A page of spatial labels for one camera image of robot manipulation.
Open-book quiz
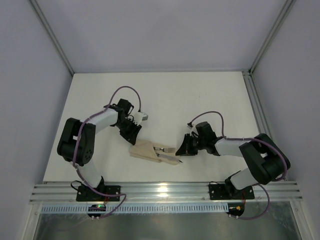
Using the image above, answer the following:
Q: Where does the silver fork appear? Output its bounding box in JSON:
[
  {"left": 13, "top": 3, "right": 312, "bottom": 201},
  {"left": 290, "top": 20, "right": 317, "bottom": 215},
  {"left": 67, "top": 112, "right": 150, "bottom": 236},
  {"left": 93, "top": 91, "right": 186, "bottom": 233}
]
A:
[{"left": 153, "top": 147, "right": 176, "bottom": 153}]

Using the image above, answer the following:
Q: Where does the beige cloth napkin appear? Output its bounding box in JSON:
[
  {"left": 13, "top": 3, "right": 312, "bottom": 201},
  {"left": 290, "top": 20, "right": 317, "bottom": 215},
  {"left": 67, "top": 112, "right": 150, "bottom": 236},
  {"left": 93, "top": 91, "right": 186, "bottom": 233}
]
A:
[{"left": 129, "top": 139, "right": 180, "bottom": 165}]

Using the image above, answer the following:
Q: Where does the green handled knife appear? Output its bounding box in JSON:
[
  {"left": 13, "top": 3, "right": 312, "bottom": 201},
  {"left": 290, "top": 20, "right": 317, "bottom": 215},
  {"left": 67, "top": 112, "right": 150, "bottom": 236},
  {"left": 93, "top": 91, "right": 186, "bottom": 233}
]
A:
[{"left": 156, "top": 153, "right": 182, "bottom": 165}]

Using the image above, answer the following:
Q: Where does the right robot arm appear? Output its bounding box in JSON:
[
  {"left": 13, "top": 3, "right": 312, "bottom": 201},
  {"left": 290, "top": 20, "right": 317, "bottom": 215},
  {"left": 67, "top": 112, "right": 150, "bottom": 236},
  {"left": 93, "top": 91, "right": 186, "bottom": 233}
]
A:
[{"left": 175, "top": 121, "right": 291, "bottom": 200}]

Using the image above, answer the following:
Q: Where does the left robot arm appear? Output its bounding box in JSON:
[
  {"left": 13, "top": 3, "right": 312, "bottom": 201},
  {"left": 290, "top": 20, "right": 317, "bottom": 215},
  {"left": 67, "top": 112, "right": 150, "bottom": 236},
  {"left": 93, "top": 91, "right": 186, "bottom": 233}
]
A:
[{"left": 57, "top": 99, "right": 148, "bottom": 202}]

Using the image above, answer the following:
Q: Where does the right controller board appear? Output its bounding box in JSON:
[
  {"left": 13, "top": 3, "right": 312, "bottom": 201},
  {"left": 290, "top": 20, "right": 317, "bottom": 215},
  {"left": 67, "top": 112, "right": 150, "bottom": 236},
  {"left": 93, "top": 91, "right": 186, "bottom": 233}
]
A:
[{"left": 226, "top": 202, "right": 245, "bottom": 219}]

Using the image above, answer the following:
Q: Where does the controller board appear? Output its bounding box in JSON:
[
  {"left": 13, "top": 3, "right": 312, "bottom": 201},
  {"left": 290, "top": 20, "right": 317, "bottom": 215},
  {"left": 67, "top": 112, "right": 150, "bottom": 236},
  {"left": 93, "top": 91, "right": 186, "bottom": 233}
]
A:
[
  {"left": 86, "top": 203, "right": 106, "bottom": 220},
  {"left": 226, "top": 202, "right": 245, "bottom": 219}
]

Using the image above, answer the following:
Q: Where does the left controller board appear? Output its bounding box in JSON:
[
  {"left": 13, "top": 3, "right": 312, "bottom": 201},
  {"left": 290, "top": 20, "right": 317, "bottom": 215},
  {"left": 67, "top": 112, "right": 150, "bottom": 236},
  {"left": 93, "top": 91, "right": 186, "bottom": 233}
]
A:
[{"left": 86, "top": 203, "right": 106, "bottom": 220}]

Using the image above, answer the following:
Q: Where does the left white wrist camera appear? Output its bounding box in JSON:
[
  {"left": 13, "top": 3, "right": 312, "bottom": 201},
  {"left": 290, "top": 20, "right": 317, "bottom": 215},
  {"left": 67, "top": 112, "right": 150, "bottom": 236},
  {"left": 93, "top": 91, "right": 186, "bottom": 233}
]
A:
[{"left": 133, "top": 111, "right": 149, "bottom": 125}]

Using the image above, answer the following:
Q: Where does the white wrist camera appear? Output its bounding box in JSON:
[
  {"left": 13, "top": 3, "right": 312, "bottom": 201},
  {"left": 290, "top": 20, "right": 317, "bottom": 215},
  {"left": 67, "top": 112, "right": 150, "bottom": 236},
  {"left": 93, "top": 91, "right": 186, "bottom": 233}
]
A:
[
  {"left": 133, "top": 111, "right": 149, "bottom": 125},
  {"left": 187, "top": 122, "right": 198, "bottom": 136}
]

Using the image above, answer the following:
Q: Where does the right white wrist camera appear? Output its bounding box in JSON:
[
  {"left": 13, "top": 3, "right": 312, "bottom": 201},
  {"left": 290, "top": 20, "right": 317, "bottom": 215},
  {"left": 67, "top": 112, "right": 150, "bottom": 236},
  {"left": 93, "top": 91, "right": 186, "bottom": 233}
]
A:
[{"left": 187, "top": 122, "right": 198, "bottom": 136}]

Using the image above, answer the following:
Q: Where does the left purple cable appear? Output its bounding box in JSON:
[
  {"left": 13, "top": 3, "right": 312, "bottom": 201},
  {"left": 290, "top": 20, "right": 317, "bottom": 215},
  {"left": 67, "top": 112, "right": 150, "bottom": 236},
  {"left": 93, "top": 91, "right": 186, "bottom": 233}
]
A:
[{"left": 72, "top": 86, "right": 143, "bottom": 220}]

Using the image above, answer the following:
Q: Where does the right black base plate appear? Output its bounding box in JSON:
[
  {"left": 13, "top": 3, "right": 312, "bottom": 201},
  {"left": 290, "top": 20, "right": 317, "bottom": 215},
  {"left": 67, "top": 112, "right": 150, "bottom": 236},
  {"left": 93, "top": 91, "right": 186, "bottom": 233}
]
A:
[{"left": 208, "top": 181, "right": 255, "bottom": 200}]

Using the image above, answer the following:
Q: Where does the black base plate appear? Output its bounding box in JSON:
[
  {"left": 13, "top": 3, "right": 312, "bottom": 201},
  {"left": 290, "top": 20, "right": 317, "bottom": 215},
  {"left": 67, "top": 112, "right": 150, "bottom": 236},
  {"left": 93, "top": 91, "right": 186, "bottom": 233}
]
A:
[
  {"left": 208, "top": 181, "right": 255, "bottom": 200},
  {"left": 69, "top": 184, "right": 122, "bottom": 202}
]

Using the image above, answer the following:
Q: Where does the slotted cable duct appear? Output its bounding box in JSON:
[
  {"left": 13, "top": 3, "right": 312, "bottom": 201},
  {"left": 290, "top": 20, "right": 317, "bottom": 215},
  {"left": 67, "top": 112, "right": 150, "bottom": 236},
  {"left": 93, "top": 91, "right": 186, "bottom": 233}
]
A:
[{"left": 40, "top": 202, "right": 228, "bottom": 214}]

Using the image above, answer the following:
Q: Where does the right aluminium side rail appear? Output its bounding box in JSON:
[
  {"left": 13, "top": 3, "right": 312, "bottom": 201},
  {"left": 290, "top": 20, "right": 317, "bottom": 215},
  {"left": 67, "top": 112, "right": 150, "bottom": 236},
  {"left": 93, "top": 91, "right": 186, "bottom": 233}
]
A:
[{"left": 242, "top": 70, "right": 272, "bottom": 138}]

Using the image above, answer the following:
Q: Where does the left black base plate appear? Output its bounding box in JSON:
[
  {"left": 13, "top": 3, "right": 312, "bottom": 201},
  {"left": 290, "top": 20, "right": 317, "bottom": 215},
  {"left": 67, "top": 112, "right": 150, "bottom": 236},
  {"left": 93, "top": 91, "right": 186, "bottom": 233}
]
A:
[{"left": 69, "top": 184, "right": 122, "bottom": 202}]

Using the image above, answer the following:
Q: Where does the front aluminium rail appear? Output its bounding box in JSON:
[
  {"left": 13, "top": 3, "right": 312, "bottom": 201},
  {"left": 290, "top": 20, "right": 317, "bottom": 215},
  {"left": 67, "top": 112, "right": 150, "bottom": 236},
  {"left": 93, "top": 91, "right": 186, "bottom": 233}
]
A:
[{"left": 29, "top": 181, "right": 303, "bottom": 204}]

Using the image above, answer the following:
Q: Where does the left frame post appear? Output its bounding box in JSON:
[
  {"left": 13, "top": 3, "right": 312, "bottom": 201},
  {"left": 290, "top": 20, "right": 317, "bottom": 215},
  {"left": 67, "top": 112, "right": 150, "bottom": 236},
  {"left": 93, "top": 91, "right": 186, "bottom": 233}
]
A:
[{"left": 27, "top": 0, "right": 75, "bottom": 77}]

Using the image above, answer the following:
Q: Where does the frame post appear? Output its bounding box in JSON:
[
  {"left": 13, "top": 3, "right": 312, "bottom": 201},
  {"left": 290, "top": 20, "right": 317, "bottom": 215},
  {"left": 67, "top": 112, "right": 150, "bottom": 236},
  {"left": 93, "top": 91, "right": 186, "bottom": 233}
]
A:
[
  {"left": 27, "top": 0, "right": 75, "bottom": 77},
  {"left": 248, "top": 0, "right": 296, "bottom": 76}
]

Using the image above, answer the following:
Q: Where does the right frame post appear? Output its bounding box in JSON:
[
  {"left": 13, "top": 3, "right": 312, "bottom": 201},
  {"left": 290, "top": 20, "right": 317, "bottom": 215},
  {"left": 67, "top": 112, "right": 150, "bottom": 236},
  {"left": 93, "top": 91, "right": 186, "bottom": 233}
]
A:
[{"left": 248, "top": 0, "right": 296, "bottom": 76}]

